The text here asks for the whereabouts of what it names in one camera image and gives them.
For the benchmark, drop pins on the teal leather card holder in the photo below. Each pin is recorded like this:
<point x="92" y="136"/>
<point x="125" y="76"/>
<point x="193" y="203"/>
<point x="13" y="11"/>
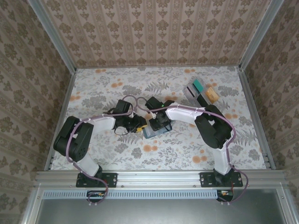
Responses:
<point x="149" y="135"/>

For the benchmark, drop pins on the clear acrylic tray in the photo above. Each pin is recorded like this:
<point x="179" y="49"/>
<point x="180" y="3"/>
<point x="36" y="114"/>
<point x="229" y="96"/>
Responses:
<point x="201" y="93"/>

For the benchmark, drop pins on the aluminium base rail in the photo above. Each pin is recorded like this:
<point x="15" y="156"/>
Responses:
<point x="158" y="178"/>

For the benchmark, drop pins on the aluminium side rail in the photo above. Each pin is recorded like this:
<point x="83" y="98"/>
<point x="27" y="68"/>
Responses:
<point x="257" y="116"/>
<point x="63" y="102"/>

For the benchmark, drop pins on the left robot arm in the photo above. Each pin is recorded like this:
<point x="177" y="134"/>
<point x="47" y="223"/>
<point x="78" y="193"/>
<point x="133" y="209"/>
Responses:
<point x="77" y="140"/>

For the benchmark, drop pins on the black card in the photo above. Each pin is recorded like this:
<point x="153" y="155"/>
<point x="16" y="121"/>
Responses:
<point x="202" y="100"/>

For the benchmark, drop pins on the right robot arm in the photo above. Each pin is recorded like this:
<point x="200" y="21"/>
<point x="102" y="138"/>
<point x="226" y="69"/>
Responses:
<point x="210" y="133"/>

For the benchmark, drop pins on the grey striped card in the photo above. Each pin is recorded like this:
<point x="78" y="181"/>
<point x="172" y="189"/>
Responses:
<point x="190" y="92"/>

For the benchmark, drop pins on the grey metal panel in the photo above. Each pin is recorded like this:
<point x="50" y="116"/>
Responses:
<point x="163" y="212"/>

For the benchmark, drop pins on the orange card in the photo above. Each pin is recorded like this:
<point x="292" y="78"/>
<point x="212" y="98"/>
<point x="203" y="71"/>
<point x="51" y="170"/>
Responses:
<point x="212" y="94"/>

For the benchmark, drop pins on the aluminium corner post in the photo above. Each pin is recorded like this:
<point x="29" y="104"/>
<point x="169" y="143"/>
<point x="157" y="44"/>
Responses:
<point x="53" y="37"/>
<point x="259" y="35"/>

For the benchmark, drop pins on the teal card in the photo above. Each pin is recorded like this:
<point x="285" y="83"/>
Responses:
<point x="198" y="86"/>

